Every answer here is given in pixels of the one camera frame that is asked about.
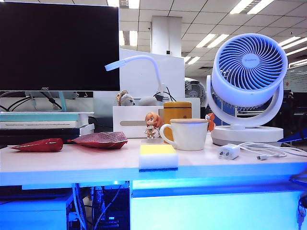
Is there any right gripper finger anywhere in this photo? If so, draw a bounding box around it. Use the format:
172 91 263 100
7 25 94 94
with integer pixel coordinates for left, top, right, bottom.
289 167 307 186

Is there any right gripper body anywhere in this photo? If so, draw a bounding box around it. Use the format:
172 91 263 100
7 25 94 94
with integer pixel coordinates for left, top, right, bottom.
281 129 307 147

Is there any white desk drawer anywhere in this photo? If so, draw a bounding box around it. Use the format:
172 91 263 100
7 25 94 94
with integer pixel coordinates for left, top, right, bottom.
130 179 307 230

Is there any yellow white cleaning sponge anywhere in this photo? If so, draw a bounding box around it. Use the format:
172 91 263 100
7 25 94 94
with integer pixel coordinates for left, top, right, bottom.
139 144 179 173

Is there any white USB charger plug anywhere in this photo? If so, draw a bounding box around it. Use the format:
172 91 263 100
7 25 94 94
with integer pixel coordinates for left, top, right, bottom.
217 143 241 160

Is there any small orange fox figurine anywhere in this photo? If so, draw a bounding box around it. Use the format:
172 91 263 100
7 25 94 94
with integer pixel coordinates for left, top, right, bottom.
205 113 216 133

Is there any white desk fan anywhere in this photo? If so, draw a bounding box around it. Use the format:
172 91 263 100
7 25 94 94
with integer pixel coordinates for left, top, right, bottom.
206 33 289 147

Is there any white ceramic mug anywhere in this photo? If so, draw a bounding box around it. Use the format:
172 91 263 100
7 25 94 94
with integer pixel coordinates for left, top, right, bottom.
159 121 209 151

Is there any round wooden mug lid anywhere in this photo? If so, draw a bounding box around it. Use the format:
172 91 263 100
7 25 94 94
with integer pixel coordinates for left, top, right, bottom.
170 118 209 124

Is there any grey background fan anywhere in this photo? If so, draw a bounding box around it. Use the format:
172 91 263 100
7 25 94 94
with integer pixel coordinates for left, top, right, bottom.
184 80 207 107

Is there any yellow cylindrical canister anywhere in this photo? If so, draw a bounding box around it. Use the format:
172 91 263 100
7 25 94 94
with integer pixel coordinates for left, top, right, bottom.
163 101 193 144

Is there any orange-haired anime figurine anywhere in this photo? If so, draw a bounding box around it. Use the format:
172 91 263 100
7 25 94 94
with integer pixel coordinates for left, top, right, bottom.
143 112 164 140

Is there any grey plush toy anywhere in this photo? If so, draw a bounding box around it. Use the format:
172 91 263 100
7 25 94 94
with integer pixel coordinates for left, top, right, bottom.
138 96 159 106

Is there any white storage box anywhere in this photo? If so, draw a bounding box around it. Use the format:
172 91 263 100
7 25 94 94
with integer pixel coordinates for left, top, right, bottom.
112 97 201 139

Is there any white partition panel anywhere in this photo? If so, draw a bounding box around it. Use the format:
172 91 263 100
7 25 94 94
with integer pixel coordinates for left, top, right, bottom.
119 48 185 99

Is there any white gooseneck desk lamp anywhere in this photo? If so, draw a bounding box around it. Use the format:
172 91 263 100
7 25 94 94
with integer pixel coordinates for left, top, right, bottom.
104 55 168 101

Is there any beige plush toy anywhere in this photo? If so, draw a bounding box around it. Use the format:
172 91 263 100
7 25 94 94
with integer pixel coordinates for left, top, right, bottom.
116 90 136 107

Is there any computer case under desk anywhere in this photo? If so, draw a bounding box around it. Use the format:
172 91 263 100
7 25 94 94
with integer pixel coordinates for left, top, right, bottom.
90 181 131 230

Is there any red patterned pouch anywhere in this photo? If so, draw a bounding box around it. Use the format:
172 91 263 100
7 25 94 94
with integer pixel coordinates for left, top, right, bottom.
67 131 129 150

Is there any silver teal monitor stand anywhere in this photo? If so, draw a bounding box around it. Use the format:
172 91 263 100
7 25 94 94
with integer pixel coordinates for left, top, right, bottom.
0 91 95 115

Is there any red chili pepper toy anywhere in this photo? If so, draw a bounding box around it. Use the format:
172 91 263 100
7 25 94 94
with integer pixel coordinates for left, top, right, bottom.
10 138 64 152

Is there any black AOC computer monitor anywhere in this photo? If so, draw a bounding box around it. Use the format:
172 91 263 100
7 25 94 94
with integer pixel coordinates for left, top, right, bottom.
0 1 120 92

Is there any black hardcover book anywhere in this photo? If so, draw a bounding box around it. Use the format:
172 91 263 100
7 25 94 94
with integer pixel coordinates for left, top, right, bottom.
0 135 83 146

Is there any white hardcover book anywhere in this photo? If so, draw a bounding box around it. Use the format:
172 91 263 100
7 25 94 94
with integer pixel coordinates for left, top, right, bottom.
0 121 82 129

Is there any teal hardcover book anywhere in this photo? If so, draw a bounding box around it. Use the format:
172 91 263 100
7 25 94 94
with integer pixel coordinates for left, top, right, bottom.
0 113 80 122

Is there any white under-desk cabinet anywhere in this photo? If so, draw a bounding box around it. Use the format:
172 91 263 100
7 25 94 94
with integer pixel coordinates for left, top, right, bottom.
0 191 74 230

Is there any white USB cable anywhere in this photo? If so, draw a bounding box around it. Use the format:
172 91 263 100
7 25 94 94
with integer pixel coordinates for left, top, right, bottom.
236 141 307 161

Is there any black plug with cable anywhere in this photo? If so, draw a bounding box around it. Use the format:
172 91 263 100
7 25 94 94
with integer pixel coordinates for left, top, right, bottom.
153 86 177 102

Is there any white cable bundle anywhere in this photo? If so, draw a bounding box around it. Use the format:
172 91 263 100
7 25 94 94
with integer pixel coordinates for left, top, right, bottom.
71 183 88 230

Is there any black monitor cable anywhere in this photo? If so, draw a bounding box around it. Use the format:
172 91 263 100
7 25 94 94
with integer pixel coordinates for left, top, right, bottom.
0 92 63 112

